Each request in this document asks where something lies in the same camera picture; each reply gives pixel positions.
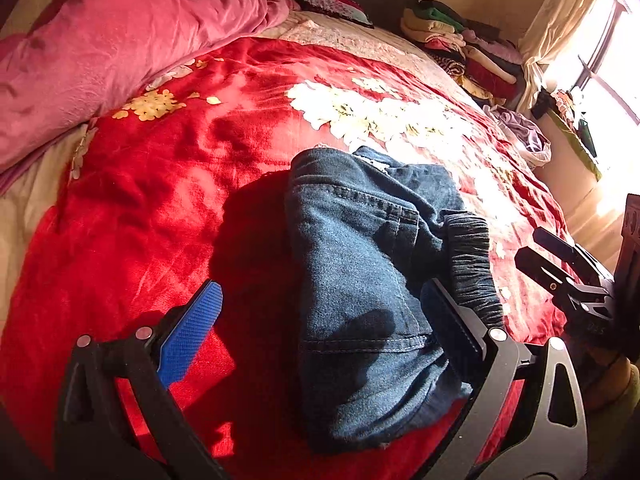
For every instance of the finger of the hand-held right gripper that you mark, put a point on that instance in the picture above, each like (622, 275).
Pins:
(547, 275)
(565, 250)

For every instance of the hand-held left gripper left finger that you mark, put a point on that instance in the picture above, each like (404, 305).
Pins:
(192, 330)

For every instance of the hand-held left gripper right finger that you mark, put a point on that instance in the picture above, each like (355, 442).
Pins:
(452, 322)

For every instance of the blue denim pants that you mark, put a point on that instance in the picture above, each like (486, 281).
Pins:
(360, 270)

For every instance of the green cloth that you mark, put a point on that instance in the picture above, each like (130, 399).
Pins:
(580, 145)

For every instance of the lavender cloth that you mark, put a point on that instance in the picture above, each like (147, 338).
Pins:
(525, 135)

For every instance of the red floral blanket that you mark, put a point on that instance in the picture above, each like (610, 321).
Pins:
(150, 200)

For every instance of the small black object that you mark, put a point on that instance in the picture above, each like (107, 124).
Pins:
(542, 105)

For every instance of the window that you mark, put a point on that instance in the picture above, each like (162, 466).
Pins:
(622, 60)

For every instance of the pile of folded clothes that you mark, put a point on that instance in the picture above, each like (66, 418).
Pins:
(465, 45)

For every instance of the cream curtain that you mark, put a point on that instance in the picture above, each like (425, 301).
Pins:
(560, 20)

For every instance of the pink duvet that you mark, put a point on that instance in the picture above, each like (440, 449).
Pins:
(110, 45)

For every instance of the patterned pillow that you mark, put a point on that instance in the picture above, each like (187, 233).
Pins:
(330, 2)

